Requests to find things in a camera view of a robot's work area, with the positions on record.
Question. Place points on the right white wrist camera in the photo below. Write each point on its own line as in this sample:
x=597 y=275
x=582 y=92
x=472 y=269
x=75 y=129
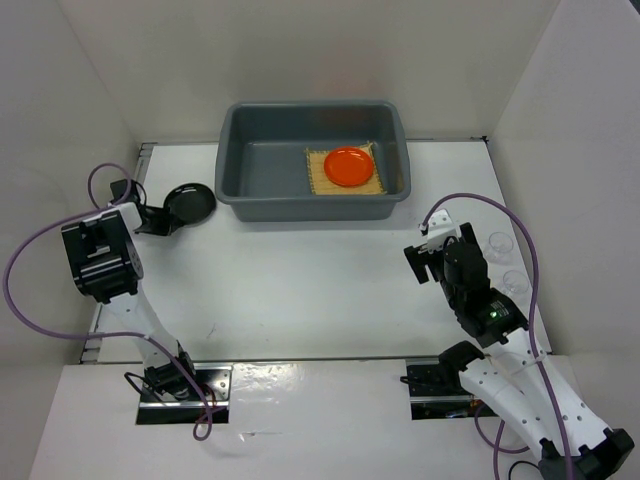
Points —
x=440 y=230

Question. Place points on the clear plastic cup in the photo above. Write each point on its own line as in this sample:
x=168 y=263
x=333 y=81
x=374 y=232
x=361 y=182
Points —
x=499 y=248
x=515 y=283

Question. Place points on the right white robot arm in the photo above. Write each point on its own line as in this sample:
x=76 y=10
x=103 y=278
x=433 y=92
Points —
x=501 y=366

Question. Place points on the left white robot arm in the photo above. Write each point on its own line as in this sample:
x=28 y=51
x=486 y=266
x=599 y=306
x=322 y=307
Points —
x=105 y=266

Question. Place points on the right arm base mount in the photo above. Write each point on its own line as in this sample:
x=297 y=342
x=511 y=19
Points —
x=432 y=396

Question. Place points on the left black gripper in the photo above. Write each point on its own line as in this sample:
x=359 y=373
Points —
x=167 y=226

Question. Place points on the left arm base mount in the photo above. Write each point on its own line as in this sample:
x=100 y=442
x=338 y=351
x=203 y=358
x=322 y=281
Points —
x=154 y=408

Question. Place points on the black round plate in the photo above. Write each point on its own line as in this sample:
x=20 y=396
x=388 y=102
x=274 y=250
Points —
x=190 y=204

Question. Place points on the orange plastic plate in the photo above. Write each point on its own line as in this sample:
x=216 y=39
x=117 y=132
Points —
x=348 y=166

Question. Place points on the grey plastic bin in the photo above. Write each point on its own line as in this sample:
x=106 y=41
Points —
x=270 y=164

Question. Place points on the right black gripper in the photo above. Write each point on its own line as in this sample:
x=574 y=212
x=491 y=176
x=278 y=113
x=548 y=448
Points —
x=417 y=260

